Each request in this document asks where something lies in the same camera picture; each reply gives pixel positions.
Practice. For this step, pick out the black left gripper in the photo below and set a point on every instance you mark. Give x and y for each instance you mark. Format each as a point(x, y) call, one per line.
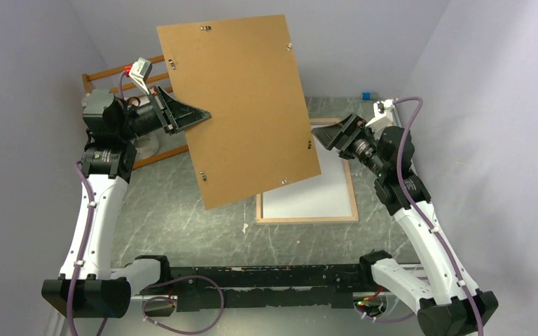
point(177, 115)

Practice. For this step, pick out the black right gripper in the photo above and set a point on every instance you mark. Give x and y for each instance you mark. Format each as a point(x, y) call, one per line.
point(341, 134)

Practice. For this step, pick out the large printed photo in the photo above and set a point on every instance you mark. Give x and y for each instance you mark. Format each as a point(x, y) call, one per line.
point(311, 195)

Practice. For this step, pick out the wooden frame backing board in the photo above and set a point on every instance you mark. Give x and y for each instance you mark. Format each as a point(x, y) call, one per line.
point(245, 74)

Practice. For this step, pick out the light wooden picture frame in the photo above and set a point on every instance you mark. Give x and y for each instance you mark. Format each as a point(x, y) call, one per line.
point(306, 220)

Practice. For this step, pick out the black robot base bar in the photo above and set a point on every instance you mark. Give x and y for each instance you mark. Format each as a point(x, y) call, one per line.
point(338, 286)

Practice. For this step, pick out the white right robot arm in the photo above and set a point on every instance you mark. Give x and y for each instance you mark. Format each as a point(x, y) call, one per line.
point(448, 301)

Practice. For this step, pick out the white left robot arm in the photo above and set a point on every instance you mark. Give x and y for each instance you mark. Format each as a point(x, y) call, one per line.
point(86, 286)

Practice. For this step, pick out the clear tape roll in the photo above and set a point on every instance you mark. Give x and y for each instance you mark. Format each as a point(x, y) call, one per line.
point(146, 146)

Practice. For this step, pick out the orange wooden shelf rack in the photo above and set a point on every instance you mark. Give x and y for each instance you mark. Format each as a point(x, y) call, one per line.
point(89, 80)

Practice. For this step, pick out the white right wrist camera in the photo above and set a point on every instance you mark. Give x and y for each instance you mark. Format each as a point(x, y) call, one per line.
point(383, 111)

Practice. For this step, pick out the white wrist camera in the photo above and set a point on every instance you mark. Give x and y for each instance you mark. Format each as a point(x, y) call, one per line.
point(139, 73)
point(383, 111)

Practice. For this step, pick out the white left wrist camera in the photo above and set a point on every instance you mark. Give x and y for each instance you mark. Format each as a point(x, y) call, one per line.
point(139, 73)

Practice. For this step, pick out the aluminium rail frame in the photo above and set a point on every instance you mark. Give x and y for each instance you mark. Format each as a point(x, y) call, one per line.
point(448, 302)

